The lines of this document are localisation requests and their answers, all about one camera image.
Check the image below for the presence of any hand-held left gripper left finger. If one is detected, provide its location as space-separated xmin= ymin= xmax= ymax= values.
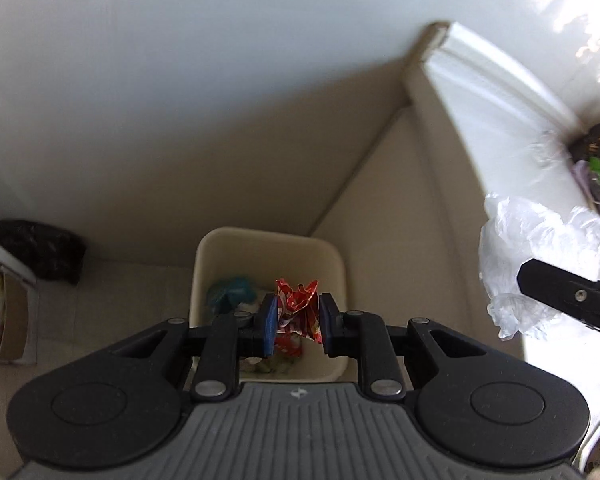
xmin=112 ymin=292 xmax=281 ymax=401

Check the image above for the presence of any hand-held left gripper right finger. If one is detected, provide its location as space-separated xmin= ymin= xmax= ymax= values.
xmin=319 ymin=292 xmax=486 ymax=401

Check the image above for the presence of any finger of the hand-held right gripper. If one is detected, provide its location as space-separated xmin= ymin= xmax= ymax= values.
xmin=517 ymin=258 xmax=600 ymax=346

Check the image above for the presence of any red snack wrapper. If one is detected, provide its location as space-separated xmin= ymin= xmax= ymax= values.
xmin=274 ymin=279 xmax=326 ymax=346

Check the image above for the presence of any blue packet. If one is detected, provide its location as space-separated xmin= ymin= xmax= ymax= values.
xmin=207 ymin=276 xmax=256 ymax=316

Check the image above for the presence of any clear plastic bag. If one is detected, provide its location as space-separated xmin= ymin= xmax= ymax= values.
xmin=479 ymin=192 xmax=600 ymax=342

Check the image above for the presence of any white trash bin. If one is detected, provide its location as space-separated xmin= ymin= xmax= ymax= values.
xmin=190 ymin=227 xmax=348 ymax=383

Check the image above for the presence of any purple disposable glove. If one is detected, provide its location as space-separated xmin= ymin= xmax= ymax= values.
xmin=571 ymin=160 xmax=600 ymax=206

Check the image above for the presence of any beige kitchen cabinet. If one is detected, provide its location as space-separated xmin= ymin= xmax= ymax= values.
xmin=310 ymin=105 xmax=486 ymax=361

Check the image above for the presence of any white backsplash strip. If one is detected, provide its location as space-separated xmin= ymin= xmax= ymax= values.
xmin=420 ymin=20 xmax=581 ymax=136

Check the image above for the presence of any black garbage bag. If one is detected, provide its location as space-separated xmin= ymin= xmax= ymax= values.
xmin=0 ymin=219 xmax=87 ymax=286

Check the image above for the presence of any cardboard box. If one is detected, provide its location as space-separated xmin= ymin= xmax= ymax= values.
xmin=0 ymin=260 xmax=41 ymax=365

